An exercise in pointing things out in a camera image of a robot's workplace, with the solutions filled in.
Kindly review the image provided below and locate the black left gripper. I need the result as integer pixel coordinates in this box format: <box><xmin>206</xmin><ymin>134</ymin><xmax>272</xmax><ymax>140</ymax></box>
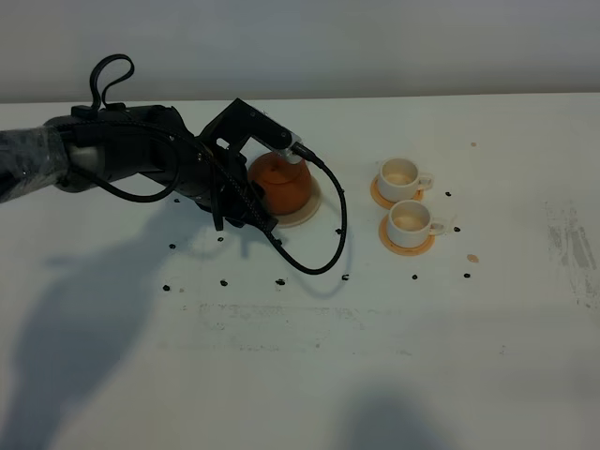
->
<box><xmin>188</xmin><ymin>135</ymin><xmax>278</xmax><ymax>234</ymax></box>

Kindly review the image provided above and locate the brown clay teapot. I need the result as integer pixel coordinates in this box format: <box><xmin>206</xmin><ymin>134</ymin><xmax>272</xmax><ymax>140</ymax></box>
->
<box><xmin>248</xmin><ymin>153</ymin><xmax>312</xmax><ymax>216</ymax></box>

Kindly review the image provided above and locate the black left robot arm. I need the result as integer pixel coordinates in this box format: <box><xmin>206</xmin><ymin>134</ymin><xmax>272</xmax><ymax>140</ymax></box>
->
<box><xmin>1</xmin><ymin>99</ymin><xmax>293</xmax><ymax>230</ymax></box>

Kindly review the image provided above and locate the beige round teapot saucer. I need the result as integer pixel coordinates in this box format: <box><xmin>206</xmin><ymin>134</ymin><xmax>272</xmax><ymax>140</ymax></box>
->
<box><xmin>275</xmin><ymin>177</ymin><xmax>323</xmax><ymax>229</ymax></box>

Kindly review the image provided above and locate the wooden coaster far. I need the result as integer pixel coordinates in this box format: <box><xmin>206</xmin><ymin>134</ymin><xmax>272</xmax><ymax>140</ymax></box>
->
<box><xmin>369</xmin><ymin>176</ymin><xmax>425</xmax><ymax>209</ymax></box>

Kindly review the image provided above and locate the wooden coaster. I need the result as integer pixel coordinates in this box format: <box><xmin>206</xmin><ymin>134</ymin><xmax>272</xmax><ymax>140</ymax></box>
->
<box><xmin>378</xmin><ymin>216</ymin><xmax>436</xmax><ymax>257</ymax></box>
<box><xmin>369</xmin><ymin>176</ymin><xmax>425</xmax><ymax>209</ymax></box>

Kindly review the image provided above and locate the wooden coaster near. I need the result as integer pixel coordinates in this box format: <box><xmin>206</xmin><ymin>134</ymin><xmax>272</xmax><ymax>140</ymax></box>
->
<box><xmin>378</xmin><ymin>216</ymin><xmax>436</xmax><ymax>257</ymax></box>

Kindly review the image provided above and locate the white teacup far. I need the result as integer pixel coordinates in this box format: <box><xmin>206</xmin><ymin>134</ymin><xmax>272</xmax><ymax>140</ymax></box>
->
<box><xmin>376</xmin><ymin>157</ymin><xmax>434</xmax><ymax>203</ymax></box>

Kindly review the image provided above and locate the white teacup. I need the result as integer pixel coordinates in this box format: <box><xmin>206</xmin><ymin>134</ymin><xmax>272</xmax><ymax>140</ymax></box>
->
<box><xmin>385</xmin><ymin>200</ymin><xmax>447</xmax><ymax>248</ymax></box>
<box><xmin>376</xmin><ymin>157</ymin><xmax>434</xmax><ymax>203</ymax></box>

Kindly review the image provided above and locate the white teacup near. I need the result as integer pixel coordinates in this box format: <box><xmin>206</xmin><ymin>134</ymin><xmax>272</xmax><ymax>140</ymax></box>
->
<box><xmin>385</xmin><ymin>200</ymin><xmax>447</xmax><ymax>248</ymax></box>

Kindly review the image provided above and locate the black braided camera cable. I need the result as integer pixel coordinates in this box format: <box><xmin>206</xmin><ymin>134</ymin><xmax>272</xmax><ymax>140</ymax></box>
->
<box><xmin>46</xmin><ymin>53</ymin><xmax>349</xmax><ymax>276</ymax></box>

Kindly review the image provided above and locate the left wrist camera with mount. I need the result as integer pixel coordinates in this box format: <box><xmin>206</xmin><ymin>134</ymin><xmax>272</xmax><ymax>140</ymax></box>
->
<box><xmin>200</xmin><ymin>98</ymin><xmax>303</xmax><ymax>164</ymax></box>

